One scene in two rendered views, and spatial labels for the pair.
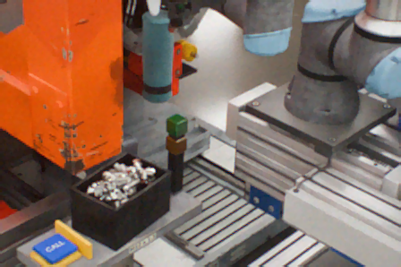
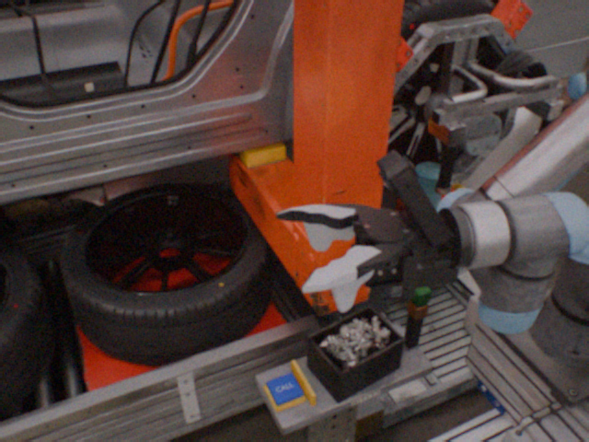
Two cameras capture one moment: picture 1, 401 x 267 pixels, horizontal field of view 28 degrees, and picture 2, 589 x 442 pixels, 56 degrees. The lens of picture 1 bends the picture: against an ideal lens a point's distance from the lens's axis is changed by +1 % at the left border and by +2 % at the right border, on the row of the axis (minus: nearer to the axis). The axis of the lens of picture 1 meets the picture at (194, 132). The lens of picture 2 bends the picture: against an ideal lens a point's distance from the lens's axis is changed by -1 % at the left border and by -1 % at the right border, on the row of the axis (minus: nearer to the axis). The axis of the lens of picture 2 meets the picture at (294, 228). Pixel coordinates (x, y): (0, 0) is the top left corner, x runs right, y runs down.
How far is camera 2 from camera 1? 0.62 m
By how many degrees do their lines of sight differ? 19
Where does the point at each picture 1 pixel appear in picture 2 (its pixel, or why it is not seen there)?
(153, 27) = (423, 180)
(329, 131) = (572, 378)
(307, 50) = (565, 286)
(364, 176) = not seen: outside the picture
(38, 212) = (288, 333)
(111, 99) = not seen: hidden behind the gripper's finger
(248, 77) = not seen: hidden behind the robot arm
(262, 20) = (503, 297)
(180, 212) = (409, 373)
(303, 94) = (551, 328)
